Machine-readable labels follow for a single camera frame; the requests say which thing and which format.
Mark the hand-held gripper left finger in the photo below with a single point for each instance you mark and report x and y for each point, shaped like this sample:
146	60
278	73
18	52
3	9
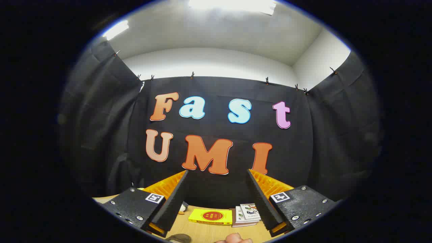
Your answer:
173	202

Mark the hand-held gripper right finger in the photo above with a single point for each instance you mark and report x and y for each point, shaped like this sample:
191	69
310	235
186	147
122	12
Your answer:
261	202

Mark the blue white penguin plush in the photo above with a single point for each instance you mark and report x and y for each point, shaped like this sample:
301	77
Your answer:
184	206

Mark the white paperback book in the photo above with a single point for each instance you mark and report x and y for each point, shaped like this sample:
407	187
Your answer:
236	224
238	216

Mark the yellow book with red circle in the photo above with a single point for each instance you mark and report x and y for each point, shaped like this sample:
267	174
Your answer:
211	216

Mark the ceiling light panel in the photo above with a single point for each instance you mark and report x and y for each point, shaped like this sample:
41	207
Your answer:
233	5
115	29

